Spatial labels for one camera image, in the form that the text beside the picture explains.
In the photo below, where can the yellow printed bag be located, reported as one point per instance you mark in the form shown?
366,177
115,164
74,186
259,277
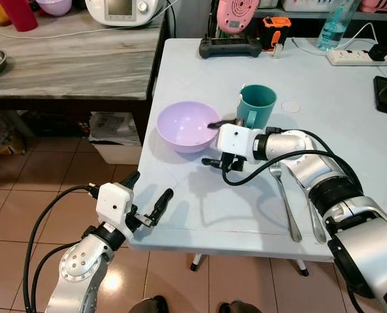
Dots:
0,134

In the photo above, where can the steel fork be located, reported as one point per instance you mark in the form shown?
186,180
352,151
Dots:
286,205

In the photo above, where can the black left robot foot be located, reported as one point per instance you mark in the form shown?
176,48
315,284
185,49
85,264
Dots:
151,305

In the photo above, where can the black power adapter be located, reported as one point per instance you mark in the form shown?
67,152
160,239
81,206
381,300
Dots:
380,53

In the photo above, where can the white round lid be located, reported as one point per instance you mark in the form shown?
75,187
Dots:
290,105

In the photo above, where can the marble top side counter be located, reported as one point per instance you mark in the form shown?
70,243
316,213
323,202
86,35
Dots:
69,65

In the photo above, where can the small purple bowl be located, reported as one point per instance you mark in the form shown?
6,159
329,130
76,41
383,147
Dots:
53,6

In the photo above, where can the black handheld controller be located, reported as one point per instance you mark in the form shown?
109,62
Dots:
231,47

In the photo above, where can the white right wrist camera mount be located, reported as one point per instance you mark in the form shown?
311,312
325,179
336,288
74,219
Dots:
235,140

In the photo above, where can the pink plastic basket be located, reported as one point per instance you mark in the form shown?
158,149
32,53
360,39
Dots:
382,5

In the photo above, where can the white plastic table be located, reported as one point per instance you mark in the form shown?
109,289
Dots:
350,163

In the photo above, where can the teal plastic cup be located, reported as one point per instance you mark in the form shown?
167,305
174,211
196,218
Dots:
262,104

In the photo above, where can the red plastic cup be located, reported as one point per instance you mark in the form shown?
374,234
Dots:
18,14

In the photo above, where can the white power strip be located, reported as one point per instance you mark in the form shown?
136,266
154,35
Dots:
350,58

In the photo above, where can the black right robot foot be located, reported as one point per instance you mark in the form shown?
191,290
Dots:
239,307

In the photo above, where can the purple plastic bowl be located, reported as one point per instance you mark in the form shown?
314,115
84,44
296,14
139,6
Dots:
180,127

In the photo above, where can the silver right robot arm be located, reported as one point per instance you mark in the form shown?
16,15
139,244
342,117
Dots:
369,248

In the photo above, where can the pink round appliance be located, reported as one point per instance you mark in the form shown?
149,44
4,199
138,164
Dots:
237,16

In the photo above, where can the clear blue water bottle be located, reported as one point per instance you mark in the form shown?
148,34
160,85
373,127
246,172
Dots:
333,29

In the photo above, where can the black robot foot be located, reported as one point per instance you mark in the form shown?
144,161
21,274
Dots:
239,307
151,305

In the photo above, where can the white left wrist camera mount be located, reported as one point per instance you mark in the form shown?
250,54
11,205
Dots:
115,203

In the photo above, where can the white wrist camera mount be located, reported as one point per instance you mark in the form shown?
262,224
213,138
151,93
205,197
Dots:
115,203
235,140

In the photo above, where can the steel spoon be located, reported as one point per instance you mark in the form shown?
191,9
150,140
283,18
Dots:
316,225

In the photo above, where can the white rice cooker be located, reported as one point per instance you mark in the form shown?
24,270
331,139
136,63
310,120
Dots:
123,10

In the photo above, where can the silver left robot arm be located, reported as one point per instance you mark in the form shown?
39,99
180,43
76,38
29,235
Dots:
82,274

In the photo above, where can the white plastic basket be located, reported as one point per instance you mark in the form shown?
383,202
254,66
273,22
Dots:
310,4

